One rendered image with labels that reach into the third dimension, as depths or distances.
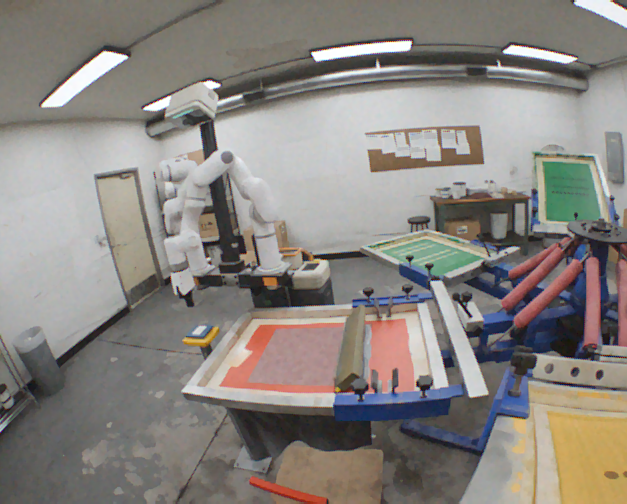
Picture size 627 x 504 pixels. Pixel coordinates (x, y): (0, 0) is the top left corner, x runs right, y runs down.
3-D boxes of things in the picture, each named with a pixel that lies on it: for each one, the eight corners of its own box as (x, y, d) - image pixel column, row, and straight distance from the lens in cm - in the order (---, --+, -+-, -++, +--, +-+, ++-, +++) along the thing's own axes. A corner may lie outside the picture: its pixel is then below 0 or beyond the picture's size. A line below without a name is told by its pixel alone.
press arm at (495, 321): (461, 339, 103) (462, 326, 100) (457, 329, 108) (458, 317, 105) (508, 332, 108) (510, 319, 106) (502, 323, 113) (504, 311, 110)
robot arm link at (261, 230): (269, 231, 144) (263, 197, 142) (282, 234, 133) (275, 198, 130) (250, 236, 141) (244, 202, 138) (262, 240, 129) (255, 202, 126)
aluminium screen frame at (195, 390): (185, 399, 104) (181, 391, 102) (248, 315, 144) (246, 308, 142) (449, 409, 85) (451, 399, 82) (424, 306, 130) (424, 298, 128)
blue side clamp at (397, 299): (353, 318, 127) (351, 304, 124) (353, 313, 131) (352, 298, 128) (425, 313, 127) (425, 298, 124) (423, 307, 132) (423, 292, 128)
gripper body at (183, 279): (178, 262, 134) (185, 286, 137) (165, 271, 127) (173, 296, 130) (192, 261, 130) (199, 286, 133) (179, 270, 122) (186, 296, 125)
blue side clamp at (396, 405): (335, 421, 84) (332, 404, 79) (337, 408, 88) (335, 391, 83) (448, 415, 85) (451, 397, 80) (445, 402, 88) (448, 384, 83)
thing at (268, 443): (256, 462, 132) (221, 391, 102) (259, 456, 134) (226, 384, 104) (372, 471, 122) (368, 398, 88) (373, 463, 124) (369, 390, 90)
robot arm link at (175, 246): (195, 228, 131) (200, 230, 122) (201, 252, 133) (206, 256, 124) (162, 238, 129) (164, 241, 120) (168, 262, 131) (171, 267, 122)
